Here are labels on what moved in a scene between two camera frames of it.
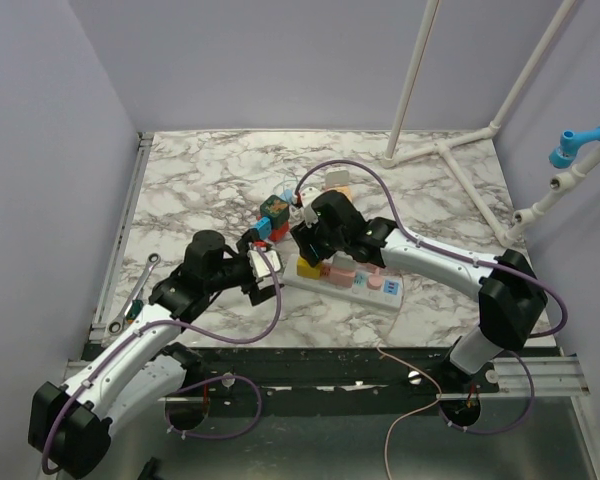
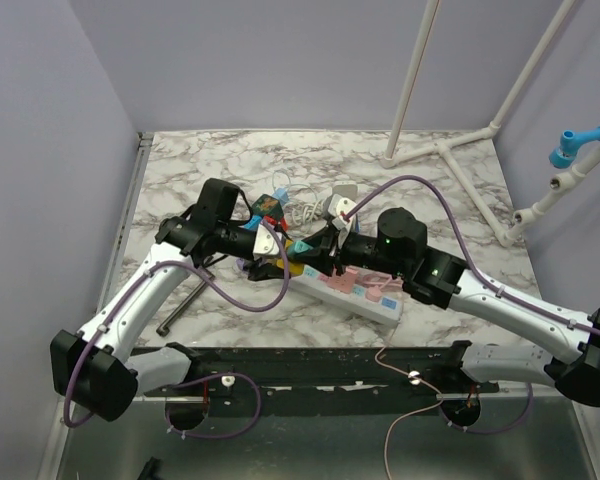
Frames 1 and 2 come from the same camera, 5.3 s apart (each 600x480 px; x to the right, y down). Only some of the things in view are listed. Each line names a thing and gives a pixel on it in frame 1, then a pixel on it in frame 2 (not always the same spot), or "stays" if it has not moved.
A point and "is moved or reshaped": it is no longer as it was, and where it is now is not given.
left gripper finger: x=256 y=295 → x=266 y=271
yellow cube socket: x=305 y=270 is moved or reshaped
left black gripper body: x=235 y=272 → x=235 y=240
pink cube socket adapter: x=342 y=278 is moved or reshaped
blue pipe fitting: x=562 y=156 stays
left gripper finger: x=251 y=236 → x=284 y=235
